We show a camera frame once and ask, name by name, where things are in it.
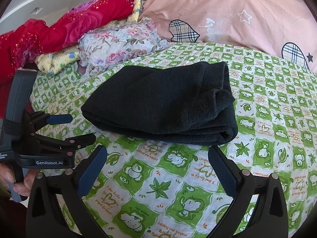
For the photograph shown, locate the black fleece pants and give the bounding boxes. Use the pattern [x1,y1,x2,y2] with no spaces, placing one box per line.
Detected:
[81,61,238,146]

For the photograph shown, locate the person left hand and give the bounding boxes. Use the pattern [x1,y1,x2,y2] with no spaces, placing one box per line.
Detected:
[0,162,40,197]

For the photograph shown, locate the yellow floral cloth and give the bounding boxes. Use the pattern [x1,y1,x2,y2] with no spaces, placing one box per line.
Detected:
[35,0,142,75]

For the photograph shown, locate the red floral blanket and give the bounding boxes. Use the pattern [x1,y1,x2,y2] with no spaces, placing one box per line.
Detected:
[1,0,134,117]

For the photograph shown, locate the green white patterned bedsheet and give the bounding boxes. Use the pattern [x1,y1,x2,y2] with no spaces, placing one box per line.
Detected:
[31,43,316,237]

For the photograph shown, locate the white floral pillow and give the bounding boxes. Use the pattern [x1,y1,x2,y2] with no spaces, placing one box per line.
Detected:
[78,17,168,78]

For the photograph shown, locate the pink heart pattern duvet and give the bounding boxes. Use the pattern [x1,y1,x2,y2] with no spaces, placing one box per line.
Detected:
[142,0,316,72]

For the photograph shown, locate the black camera module left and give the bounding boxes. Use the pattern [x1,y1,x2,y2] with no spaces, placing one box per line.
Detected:
[1,69,37,137]

